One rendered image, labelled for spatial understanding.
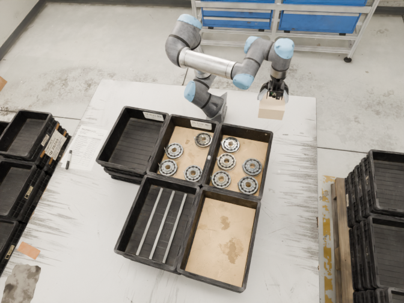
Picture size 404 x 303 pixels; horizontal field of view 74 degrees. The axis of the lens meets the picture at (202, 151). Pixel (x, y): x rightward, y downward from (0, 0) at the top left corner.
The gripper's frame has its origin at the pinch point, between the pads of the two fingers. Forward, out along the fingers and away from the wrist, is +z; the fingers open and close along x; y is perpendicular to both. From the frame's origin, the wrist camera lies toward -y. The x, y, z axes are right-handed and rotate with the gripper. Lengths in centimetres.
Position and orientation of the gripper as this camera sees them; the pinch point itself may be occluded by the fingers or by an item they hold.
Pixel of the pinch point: (272, 100)
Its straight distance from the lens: 141.2
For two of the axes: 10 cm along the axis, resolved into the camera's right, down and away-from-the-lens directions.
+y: -1.9, 8.6, -4.8
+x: 9.8, 1.2, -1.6
